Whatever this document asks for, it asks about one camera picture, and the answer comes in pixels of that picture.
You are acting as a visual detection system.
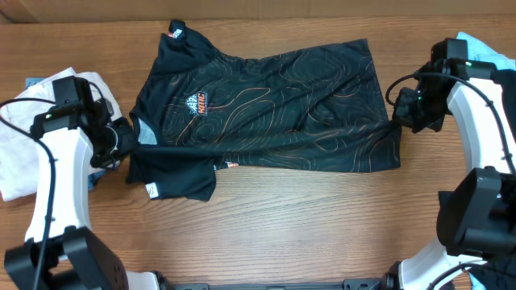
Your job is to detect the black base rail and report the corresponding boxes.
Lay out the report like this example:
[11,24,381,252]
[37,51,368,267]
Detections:
[153,271,401,290]

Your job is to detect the plain black garment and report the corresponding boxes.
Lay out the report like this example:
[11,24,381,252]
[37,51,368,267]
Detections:
[437,68,516,290]

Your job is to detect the folded blue jeans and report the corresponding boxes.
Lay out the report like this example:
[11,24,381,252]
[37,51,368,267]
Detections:
[25,77,106,190]

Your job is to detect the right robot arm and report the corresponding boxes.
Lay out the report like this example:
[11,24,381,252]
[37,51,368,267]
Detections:
[379,38,515,290]

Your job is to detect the folded beige pants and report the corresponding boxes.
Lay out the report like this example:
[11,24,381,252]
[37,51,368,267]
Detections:
[1,68,122,201]

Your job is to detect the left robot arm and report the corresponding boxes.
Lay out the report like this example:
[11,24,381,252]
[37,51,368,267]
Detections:
[4,76,170,290]

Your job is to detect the black orange patterned t-shirt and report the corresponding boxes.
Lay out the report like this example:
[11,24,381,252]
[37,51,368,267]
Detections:
[127,20,402,201]

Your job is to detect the light blue garment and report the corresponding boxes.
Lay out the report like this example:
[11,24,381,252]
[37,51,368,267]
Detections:
[456,31,515,70]

